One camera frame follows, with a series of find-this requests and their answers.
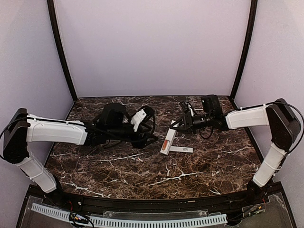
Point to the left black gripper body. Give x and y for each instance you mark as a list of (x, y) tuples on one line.
[(139, 141)]

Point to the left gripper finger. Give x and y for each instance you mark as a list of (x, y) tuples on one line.
[(151, 139), (147, 130)]

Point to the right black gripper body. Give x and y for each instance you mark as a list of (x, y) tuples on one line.
[(186, 121)]

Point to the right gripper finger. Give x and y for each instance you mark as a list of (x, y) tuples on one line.
[(180, 129), (178, 123)]

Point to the orange AA battery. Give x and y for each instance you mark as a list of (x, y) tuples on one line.
[(164, 145)]

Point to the white remote control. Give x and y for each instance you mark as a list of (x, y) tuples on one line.
[(170, 137)]

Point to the white remote battery cover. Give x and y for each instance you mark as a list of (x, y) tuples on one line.
[(181, 149)]

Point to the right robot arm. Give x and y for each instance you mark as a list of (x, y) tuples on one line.
[(280, 116)]

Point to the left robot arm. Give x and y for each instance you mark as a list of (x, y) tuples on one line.
[(113, 124)]

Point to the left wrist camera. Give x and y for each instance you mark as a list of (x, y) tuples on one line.
[(141, 116)]

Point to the black front rail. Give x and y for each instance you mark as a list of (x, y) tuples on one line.
[(219, 203)]

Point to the white slotted cable duct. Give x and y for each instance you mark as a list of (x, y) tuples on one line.
[(102, 222)]

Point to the black right frame post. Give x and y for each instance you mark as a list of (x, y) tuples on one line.
[(245, 49)]

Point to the black frame post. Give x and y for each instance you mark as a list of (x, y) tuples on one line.
[(60, 49), (245, 49)]

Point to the black left frame post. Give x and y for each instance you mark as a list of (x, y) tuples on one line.
[(60, 49)]

